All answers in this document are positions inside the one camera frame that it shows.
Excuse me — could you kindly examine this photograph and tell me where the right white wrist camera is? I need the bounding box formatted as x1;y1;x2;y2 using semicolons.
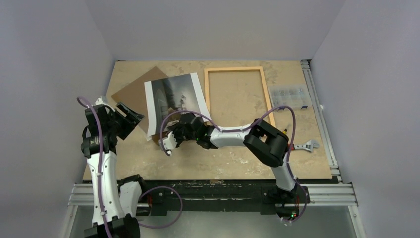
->
158;131;179;156

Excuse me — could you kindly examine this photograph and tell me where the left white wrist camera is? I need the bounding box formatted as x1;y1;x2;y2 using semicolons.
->
94;96;115;113

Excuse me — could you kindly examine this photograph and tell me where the brown fibreboard backing panel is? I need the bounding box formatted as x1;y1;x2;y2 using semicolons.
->
111;66;168;143

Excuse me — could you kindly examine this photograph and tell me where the red handled adjustable wrench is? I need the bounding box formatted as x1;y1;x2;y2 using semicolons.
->
288;139;320;153

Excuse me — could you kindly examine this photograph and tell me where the photo with glass pane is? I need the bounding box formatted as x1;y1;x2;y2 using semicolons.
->
144;73;211;137

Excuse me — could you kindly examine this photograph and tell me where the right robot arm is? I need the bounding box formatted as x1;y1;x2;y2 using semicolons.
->
160;113;305;202

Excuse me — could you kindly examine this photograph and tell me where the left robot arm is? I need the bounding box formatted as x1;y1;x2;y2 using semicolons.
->
81;98;148;238

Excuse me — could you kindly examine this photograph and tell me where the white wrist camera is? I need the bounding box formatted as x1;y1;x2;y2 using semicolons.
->
158;131;179;156
94;96;115;113

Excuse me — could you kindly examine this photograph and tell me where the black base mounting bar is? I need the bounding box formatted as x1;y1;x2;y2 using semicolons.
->
135;179;310;220

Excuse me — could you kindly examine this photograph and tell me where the wooden picture frame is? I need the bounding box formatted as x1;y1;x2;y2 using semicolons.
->
204;66;272;126

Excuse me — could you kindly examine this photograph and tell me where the clear plastic screw box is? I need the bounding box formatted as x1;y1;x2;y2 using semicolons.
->
268;84;312;109

